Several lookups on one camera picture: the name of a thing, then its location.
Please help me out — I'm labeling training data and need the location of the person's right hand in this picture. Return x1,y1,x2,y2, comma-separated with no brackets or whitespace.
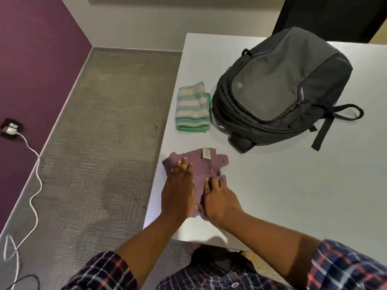
201,177,245,230

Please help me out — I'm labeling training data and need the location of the person's left hand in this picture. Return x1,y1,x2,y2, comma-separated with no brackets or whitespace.
160,157,197,223

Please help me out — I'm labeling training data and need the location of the purple cloth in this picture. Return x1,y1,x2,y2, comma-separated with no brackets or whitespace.
162,148,230,221

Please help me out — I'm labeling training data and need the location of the person's right forearm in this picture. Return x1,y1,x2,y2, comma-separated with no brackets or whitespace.
218,210,321,288

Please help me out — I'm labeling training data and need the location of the person's left forearm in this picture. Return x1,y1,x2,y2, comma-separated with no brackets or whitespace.
116,210,190,282

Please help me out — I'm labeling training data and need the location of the green striped folded towel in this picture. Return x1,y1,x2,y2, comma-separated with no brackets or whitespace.
175,82,211,133

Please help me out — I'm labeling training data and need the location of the grey black backpack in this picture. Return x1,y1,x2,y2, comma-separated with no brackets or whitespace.
211,26,364,154

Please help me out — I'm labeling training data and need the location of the plaid shirt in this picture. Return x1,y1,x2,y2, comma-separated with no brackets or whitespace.
60,239,387,290

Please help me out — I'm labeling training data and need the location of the dark door panel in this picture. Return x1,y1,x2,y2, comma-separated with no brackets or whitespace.
272,0,387,44

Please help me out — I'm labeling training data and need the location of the white charging cable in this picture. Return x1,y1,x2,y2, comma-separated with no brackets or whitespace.
3,132,43,290

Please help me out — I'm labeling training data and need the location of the black wall socket plate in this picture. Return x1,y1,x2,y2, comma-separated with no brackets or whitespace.
0,118,24,141

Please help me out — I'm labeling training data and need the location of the black cable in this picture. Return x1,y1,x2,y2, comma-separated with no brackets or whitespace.
11,274,40,290

